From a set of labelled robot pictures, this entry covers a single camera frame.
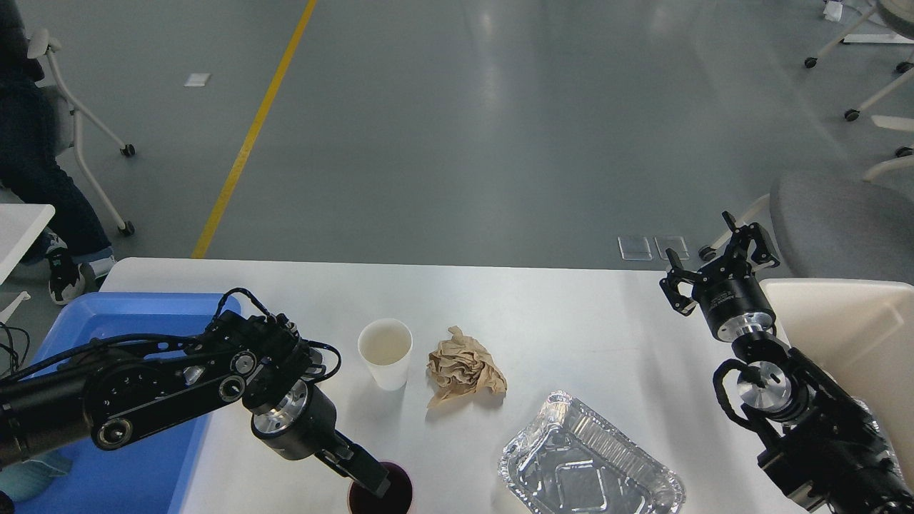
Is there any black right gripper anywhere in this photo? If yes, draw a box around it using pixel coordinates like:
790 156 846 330
660 211 781 343

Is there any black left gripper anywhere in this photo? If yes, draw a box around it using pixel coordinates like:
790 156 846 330
251 383 391 498

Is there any pink mug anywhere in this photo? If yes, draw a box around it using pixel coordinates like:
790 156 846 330
347 460 413 513

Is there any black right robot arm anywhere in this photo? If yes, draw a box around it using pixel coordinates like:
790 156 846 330
659 211 913 513

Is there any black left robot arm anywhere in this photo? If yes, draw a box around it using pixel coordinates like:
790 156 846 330
2 293 391 498

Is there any right floor socket plate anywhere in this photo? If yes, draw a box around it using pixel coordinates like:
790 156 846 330
653 236 690 261

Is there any floor socket plate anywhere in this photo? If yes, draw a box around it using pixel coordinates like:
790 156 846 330
617 236 653 261
653 236 690 261

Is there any left floor socket plate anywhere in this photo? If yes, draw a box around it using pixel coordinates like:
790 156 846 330
617 236 653 261

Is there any grey office chair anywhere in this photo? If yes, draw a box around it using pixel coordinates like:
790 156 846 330
734 171 913 284

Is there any white paper cup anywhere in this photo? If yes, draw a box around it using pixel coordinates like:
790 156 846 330
357 318 413 391

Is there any crumpled brown paper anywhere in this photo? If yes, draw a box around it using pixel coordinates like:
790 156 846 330
426 326 507 409

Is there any beige plastic bin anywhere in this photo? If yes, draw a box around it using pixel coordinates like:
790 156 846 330
761 278 913 482

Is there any blue plastic tray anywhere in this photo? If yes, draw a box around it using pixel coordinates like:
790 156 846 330
3 293 244 513

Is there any aluminium foil tray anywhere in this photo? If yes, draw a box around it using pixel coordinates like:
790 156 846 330
498 390 686 513

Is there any white chair legs background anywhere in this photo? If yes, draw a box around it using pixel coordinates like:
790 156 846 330
803 0 914 183

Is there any teal ceramic mug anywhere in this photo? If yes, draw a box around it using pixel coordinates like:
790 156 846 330
1 451 73 502

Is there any seated person in jeans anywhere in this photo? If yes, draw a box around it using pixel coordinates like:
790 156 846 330
1 1 116 306

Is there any white side table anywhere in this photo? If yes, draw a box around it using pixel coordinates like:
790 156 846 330
1 203 55 284

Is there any black cable at left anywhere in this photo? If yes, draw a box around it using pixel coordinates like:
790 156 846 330
0 321 31 376

